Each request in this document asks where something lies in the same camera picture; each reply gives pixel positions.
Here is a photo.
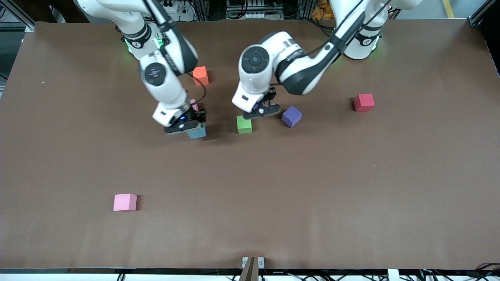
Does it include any white metal bracket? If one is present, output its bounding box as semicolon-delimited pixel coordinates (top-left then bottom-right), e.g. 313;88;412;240
242;256;265;269

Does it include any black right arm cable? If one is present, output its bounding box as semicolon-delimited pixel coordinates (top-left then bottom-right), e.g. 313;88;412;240
143;0;207;114

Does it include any black table edge rail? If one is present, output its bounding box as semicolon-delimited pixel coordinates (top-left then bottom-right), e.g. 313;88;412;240
0;268;500;274

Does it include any black frame strut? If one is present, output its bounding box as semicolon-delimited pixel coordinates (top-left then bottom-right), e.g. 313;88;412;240
468;0;500;28

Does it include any brown table cover mat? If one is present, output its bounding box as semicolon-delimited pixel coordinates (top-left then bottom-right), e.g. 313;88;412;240
0;20;500;270

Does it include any grey power strip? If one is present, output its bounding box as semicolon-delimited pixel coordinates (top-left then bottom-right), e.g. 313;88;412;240
227;11;274;20

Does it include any black cable bundle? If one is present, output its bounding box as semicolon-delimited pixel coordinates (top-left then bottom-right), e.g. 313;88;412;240
420;262;500;281

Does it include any aluminium frame strut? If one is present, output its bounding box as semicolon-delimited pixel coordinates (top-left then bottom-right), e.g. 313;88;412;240
0;0;59;32

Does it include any teal foam cube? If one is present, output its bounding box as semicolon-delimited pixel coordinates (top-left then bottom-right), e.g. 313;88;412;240
187;124;207;140

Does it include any red foam cube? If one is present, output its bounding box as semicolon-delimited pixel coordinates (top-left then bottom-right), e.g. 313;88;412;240
354;93;375;112

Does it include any orange foam cube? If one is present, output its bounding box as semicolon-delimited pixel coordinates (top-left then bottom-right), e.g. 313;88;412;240
192;66;209;86

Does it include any green foam cube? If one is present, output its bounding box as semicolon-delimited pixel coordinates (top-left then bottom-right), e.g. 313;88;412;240
236;116;253;134

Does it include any white power strip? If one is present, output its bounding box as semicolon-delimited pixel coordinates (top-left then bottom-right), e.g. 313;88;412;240
162;0;196;22

